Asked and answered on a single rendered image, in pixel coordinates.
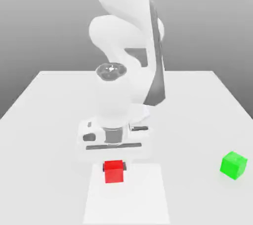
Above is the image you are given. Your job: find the small red cube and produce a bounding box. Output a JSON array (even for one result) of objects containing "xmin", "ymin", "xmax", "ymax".
[{"xmin": 103, "ymin": 160, "xmax": 125, "ymax": 184}]

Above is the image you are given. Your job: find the small green cube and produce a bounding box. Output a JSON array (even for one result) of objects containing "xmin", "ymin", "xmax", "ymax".
[{"xmin": 219, "ymin": 150, "xmax": 248, "ymax": 180}]

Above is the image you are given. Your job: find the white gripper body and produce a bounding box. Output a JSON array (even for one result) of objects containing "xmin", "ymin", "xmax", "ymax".
[{"xmin": 83, "ymin": 142, "xmax": 148, "ymax": 162}]

